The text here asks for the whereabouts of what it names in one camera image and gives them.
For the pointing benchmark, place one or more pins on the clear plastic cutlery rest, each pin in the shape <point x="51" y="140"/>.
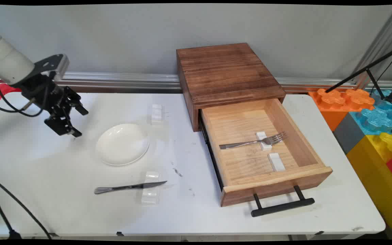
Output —
<point x="150" y="197"/>

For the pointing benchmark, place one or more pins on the grey foam block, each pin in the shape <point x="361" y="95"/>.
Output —
<point x="349" y="134"/>

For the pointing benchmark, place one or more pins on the orange foam block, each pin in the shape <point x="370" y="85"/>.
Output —
<point x="335" y="102"/>

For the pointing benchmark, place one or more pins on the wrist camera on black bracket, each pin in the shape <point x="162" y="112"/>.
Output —
<point x="54" y="64"/>

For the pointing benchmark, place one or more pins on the silver fork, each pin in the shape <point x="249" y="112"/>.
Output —
<point x="250" y="142"/>

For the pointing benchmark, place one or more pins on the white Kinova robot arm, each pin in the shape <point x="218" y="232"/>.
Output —
<point x="7" y="61"/>

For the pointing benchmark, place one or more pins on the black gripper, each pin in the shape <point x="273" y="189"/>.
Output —
<point x="44" y="93"/>

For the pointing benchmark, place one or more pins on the dark wooden cabinet box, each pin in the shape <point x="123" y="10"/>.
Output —
<point x="226" y="71"/>

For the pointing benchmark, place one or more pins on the silver table knife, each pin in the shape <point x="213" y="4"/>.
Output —
<point x="128" y="186"/>

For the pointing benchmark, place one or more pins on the light wooden drawer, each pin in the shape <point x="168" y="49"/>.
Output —
<point x="247" y="163"/>

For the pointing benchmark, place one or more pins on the black drawer slide rail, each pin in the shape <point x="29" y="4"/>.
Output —
<point x="213" y="160"/>

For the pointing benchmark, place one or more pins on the white round plate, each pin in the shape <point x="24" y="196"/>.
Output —
<point x="123" y="144"/>

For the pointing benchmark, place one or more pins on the blue foam block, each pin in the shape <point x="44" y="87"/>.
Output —
<point x="376" y="119"/>

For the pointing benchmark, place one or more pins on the black tripod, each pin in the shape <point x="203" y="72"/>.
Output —
<point x="369" y="68"/>

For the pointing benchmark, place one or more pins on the white cutlery rest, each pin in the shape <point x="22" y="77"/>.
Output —
<point x="277" y="162"/>
<point x="265" y="147"/>
<point x="157" y="114"/>

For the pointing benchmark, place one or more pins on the aluminium wall rail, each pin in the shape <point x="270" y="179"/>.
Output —
<point x="121" y="81"/>

